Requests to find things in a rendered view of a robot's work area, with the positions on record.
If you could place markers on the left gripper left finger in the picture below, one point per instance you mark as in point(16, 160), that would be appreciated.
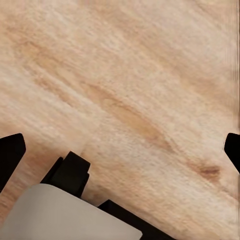
point(12, 150)

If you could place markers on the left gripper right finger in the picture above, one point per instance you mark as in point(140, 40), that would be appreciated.
point(232, 149)

